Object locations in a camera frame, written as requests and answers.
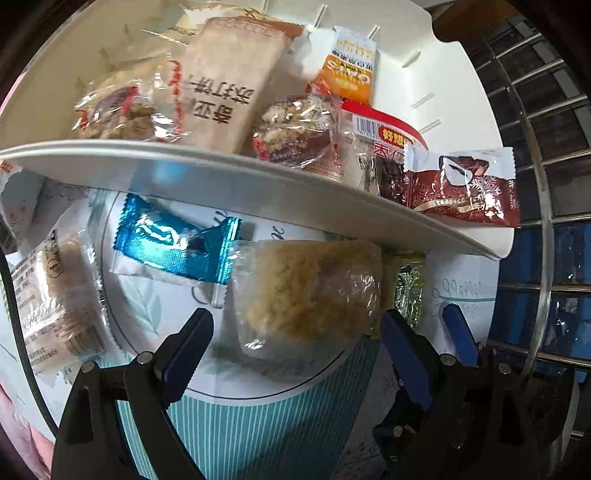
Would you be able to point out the clear wrapped sandwich cake pack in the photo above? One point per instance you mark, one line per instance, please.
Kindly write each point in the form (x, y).
(60, 300)

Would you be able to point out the red clear date snack pack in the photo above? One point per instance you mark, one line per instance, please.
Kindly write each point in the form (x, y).
(371, 150)

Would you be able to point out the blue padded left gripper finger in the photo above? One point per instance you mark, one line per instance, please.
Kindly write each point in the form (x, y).
(459, 332)

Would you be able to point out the dark brown walnut date snack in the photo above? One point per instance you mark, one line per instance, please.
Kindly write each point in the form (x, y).
(297, 131)

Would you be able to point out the brown white chocolate bar wrapper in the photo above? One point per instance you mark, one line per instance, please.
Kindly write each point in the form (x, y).
(475, 186)

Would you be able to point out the orange white snack packet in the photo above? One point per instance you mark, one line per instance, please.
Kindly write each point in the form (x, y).
(349, 67)

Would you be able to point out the brown soda cracker packet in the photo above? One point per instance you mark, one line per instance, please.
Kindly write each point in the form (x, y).
(225, 69)

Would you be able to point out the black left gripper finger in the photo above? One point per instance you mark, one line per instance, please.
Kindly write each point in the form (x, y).
(454, 416)
(91, 442)

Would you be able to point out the pink quilted blanket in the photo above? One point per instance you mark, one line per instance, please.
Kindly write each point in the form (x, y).
(32, 446)

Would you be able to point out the grey red snack bag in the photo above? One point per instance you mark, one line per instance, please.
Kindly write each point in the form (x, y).
(20, 189)

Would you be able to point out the green foil candy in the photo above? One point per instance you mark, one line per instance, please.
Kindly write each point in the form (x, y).
(403, 285)

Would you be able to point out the clear wrapped floss cake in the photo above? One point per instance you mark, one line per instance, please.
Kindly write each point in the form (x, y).
(303, 300)

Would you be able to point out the beige cake pack in bin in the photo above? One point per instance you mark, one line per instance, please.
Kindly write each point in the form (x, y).
(140, 98)

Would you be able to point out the blue white candy wrapper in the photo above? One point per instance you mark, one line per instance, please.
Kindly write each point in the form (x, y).
(153, 243)

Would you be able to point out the metal window grille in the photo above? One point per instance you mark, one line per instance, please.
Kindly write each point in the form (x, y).
(542, 311)

